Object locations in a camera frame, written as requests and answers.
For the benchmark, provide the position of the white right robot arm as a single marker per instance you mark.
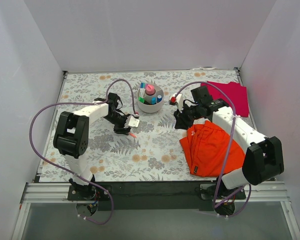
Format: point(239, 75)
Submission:
point(251, 158)

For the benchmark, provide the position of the pink capped glue bottle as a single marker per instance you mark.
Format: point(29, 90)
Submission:
point(150, 90)

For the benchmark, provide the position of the white marker teal cap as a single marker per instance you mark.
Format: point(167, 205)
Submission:
point(142, 92)

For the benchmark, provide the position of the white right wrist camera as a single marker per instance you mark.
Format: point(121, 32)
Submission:
point(177, 100)

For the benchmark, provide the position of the orange folded shorts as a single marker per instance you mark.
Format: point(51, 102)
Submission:
point(205, 148)

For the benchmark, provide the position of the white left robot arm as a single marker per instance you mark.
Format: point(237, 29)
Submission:
point(71, 137)

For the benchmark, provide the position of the black highlighter blue cap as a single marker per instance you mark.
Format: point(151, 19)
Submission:
point(153, 100)

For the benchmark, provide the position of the white round desk organizer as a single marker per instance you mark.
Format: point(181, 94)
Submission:
point(152, 108)

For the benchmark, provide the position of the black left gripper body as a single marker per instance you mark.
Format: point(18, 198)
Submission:
point(121, 125)

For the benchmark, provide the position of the blue capped small jar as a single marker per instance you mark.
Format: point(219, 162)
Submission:
point(159, 98)

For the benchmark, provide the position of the black highlighter green cap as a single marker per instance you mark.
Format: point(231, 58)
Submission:
point(143, 101)

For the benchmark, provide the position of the aluminium frame rail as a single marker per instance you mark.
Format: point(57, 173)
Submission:
point(155, 210)

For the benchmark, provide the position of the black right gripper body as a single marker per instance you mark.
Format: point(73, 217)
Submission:
point(186, 113)

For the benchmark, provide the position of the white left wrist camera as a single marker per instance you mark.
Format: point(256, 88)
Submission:
point(131, 122)

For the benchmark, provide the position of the orange pink pen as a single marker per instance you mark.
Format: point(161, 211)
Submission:
point(132, 135)

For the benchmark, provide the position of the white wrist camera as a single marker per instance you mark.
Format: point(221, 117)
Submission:
point(131, 122)
point(177, 100)

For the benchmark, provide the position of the magenta folded cloth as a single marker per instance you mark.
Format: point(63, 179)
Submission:
point(236, 93)

